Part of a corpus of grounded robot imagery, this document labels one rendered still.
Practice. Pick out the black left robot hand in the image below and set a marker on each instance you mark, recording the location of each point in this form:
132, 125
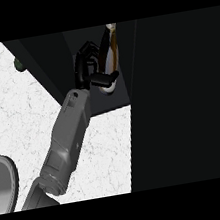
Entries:
81, 69

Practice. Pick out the white and brown wine bottle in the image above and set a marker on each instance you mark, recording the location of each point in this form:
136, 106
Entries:
113, 44

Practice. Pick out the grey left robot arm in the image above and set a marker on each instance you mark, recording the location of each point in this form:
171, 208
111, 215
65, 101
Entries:
69, 129

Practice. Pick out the dark open cabinet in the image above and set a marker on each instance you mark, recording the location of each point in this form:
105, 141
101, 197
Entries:
52, 57

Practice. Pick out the large dark cabinet door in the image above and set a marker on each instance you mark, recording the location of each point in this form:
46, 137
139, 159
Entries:
185, 102

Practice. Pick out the small dark green object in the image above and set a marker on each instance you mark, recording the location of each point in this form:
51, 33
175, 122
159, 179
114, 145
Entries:
18, 65

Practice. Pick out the grey round pan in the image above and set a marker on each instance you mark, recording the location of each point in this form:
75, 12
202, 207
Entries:
2, 184

